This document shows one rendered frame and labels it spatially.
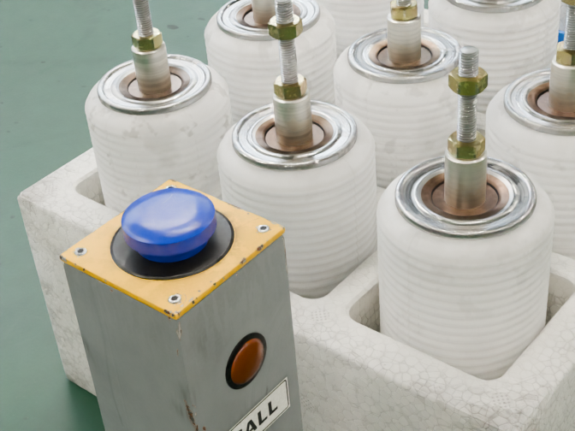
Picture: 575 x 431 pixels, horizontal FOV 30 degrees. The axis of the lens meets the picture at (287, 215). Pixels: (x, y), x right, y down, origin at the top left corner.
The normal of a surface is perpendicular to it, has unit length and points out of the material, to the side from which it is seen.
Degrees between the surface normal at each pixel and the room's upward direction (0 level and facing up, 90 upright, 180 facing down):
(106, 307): 90
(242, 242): 0
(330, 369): 90
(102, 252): 0
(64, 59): 0
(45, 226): 90
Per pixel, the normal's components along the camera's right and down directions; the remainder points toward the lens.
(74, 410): -0.07, -0.81
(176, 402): -0.62, 0.50
